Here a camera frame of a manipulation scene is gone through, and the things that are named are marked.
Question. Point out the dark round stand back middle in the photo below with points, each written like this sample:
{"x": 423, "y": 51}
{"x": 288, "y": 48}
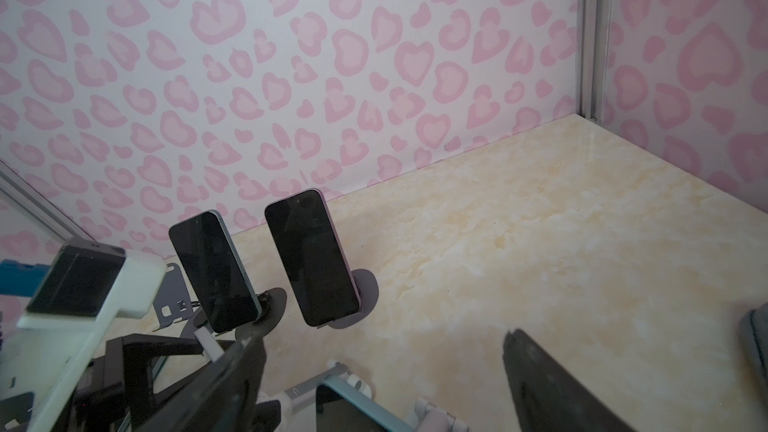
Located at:
{"x": 273, "y": 304}

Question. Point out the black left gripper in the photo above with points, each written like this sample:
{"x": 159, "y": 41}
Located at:
{"x": 120, "y": 384}

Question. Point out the white folding stand front middle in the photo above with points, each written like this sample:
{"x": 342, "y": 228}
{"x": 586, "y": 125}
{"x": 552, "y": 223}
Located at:
{"x": 296, "y": 405}

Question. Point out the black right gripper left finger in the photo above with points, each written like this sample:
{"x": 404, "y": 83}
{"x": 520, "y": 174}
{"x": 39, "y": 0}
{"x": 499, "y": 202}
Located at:
{"x": 222, "y": 398}

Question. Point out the black phone back right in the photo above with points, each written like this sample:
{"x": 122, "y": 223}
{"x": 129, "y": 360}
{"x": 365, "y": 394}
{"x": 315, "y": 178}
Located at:
{"x": 311, "y": 254}

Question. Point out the aluminium frame post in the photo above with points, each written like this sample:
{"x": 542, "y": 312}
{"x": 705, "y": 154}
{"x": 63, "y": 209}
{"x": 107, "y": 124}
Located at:
{"x": 594, "y": 19}
{"x": 36, "y": 208}

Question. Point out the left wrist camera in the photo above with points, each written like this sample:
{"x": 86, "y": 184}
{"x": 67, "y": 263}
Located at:
{"x": 88, "y": 286}

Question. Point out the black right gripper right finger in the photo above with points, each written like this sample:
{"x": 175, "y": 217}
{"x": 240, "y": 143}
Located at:
{"x": 546, "y": 396}

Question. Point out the black phone back middle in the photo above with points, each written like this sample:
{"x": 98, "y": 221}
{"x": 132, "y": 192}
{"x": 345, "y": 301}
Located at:
{"x": 215, "y": 271}

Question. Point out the aluminium frame post left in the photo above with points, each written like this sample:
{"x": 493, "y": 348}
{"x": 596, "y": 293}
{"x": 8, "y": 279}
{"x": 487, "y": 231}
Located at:
{"x": 36, "y": 208}

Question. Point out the aluminium frame post right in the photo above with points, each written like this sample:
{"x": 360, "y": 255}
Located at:
{"x": 594, "y": 19}

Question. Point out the grey round stand back right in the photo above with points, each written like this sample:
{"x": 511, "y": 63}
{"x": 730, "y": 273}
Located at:
{"x": 368, "y": 288}

